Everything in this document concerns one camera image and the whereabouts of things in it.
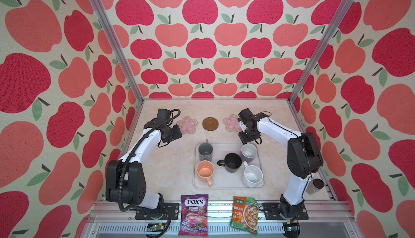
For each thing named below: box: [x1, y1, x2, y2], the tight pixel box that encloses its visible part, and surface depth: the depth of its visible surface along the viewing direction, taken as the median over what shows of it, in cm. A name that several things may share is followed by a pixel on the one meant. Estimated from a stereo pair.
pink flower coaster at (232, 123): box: [222, 114, 243, 133], surface depth 110 cm
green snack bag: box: [229, 196, 259, 236], surface depth 74 cm
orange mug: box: [196, 160, 215, 188], surface depth 82 cm
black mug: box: [217, 153, 243, 174], surface depth 84 cm
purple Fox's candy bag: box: [178, 194, 209, 237], surface depth 73 cm
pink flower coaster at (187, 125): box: [176, 115, 199, 135], surface depth 110 cm
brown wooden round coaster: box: [202, 116, 219, 132], surface depth 110 cm
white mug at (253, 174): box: [242, 160, 264, 188], surface depth 81 cm
